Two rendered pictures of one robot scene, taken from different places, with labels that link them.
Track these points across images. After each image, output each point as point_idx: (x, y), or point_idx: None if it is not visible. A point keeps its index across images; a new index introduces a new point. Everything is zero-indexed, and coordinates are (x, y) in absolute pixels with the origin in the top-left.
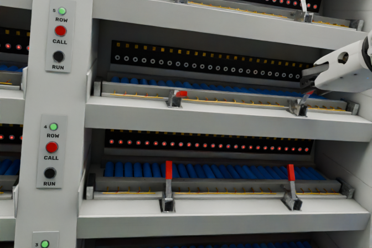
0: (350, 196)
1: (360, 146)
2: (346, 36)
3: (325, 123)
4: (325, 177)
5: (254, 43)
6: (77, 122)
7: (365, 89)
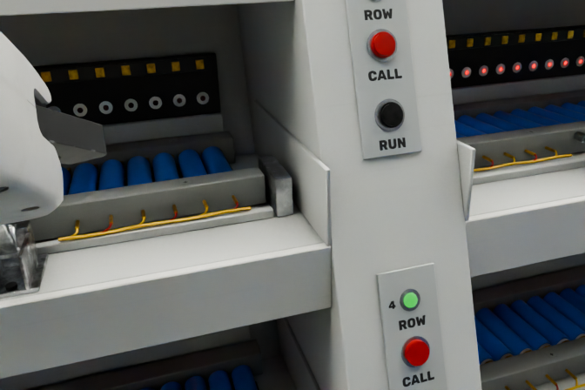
0: None
1: (320, 314)
2: None
3: (117, 299)
4: (289, 386)
5: (2, 23)
6: None
7: (16, 212)
